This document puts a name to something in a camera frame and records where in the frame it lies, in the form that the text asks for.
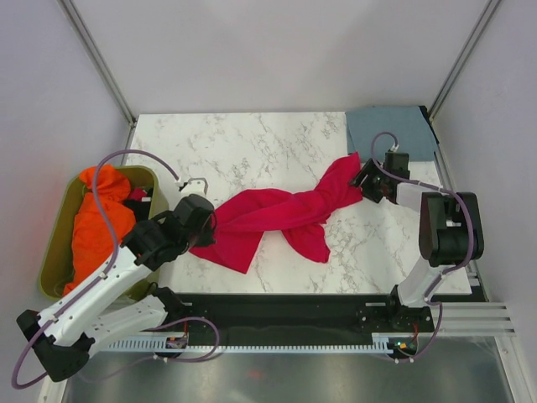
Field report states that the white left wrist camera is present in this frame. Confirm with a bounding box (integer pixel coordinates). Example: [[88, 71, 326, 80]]
[[175, 177, 208, 196]]

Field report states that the red t-shirt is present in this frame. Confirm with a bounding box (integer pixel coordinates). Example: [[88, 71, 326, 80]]
[[190, 153, 362, 274]]

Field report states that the right aluminium frame post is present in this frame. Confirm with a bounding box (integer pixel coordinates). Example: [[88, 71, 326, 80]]
[[429, 0, 503, 123]]

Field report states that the white slotted cable duct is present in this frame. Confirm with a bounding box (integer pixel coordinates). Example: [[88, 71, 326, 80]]
[[104, 332, 418, 355]]

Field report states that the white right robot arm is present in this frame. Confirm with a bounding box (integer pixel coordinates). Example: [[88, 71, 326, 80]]
[[349, 150, 484, 332]]

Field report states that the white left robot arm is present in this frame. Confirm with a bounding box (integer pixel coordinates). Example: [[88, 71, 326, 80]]
[[16, 194, 215, 382]]

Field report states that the orange t-shirt in bin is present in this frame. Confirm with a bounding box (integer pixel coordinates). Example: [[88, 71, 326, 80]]
[[62, 165, 136, 296]]

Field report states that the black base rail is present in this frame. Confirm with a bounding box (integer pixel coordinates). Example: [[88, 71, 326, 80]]
[[164, 294, 434, 346]]

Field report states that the left aluminium frame post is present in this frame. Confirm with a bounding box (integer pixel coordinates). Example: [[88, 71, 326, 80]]
[[57, 0, 137, 128]]

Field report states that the folded blue-grey t-shirt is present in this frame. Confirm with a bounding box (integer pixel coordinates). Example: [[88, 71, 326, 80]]
[[345, 106, 438, 162]]

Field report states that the olive green plastic bin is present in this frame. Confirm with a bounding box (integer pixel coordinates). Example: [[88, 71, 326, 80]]
[[39, 165, 169, 301]]

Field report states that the aluminium frame post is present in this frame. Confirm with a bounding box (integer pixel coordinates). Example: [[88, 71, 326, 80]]
[[57, 0, 137, 128], [429, 0, 503, 123]]

